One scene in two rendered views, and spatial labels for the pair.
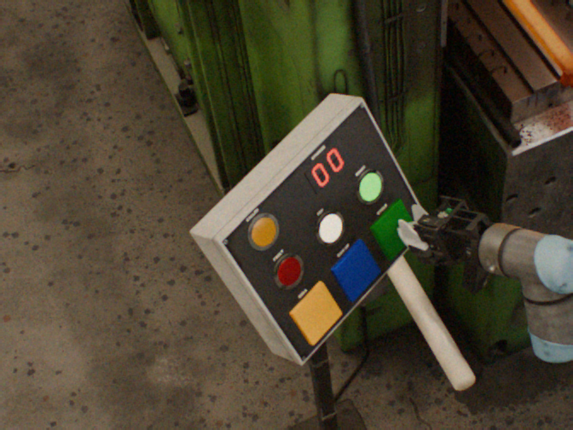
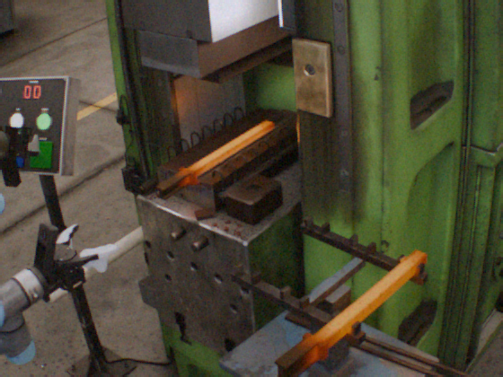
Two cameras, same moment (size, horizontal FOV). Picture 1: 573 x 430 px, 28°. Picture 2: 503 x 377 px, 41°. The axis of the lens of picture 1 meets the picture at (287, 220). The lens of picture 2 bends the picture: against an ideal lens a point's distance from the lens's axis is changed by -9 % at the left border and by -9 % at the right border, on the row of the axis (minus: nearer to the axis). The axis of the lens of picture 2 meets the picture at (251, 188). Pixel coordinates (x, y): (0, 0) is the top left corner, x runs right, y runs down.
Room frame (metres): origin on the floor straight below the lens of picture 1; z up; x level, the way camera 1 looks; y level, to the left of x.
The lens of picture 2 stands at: (0.59, -1.95, 1.87)
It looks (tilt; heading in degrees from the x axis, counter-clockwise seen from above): 31 degrees down; 58
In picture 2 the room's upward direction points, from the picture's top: 5 degrees counter-clockwise
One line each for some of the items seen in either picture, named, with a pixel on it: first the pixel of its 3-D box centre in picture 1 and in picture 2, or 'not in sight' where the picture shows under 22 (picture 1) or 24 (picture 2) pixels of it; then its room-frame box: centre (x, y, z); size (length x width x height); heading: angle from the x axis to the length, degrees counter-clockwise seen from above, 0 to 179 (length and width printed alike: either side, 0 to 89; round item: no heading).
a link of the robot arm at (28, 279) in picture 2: not in sight; (29, 287); (0.78, -0.70, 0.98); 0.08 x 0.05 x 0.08; 106
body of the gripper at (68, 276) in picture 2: not in sight; (56, 272); (0.86, -0.67, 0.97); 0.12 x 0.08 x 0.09; 16
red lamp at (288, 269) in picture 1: (288, 271); not in sight; (0.91, 0.01, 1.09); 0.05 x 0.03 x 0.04; 106
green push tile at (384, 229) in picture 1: (392, 229); (41, 154); (1.01, -0.17, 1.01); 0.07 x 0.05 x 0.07; 131
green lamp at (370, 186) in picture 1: (369, 187); (43, 121); (1.05, -0.14, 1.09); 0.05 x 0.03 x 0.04; 106
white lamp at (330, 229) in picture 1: (330, 228); (16, 121); (0.98, -0.06, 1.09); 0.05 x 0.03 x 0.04; 106
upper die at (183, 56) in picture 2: not in sight; (226, 27); (1.48, -0.47, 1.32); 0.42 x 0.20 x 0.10; 16
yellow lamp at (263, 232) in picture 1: (263, 231); not in sight; (0.95, 0.04, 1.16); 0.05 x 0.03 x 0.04; 106
